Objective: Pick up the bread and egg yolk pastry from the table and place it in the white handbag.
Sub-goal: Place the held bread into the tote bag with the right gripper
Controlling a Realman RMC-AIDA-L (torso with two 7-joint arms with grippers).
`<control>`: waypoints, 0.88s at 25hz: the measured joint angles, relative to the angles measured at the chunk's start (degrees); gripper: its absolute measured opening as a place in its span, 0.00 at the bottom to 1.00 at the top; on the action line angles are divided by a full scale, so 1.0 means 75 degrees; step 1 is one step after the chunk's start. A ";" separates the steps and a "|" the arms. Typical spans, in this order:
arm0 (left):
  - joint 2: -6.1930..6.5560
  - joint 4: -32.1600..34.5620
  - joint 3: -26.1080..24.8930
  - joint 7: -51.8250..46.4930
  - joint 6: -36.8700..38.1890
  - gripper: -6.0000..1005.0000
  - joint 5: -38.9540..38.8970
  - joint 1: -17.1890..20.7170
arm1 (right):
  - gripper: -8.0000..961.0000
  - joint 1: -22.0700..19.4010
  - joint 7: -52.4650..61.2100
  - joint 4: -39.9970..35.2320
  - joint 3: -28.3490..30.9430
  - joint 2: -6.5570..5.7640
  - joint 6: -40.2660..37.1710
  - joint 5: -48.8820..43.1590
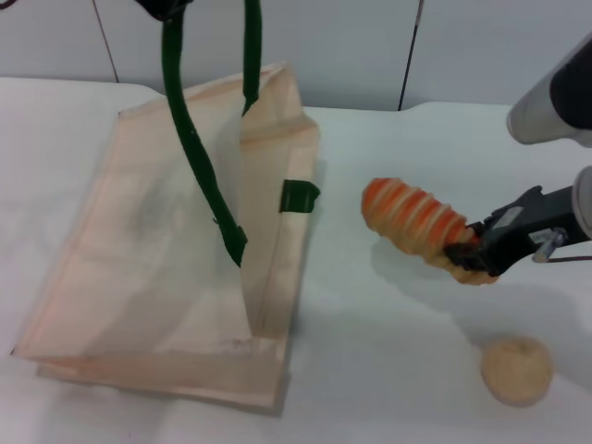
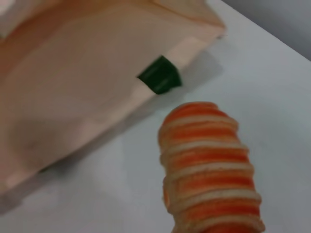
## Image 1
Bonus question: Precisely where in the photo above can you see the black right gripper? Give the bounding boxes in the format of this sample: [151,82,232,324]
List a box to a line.
[443,185,579,279]

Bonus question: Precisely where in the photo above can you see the round beige egg yolk pastry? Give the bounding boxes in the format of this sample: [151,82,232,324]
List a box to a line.
[479,336,554,408]

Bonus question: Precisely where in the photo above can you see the beige tote bag green handles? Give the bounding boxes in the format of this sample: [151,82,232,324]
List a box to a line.
[9,0,323,417]

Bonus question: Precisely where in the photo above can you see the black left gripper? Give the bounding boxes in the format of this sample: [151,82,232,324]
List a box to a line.
[133,0,195,22]

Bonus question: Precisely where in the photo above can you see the thin cable with silver plug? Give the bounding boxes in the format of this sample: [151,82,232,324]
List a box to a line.
[534,228,592,265]

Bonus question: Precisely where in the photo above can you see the orange striped bread loaf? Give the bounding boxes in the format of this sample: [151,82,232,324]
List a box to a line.
[360,178,500,286]

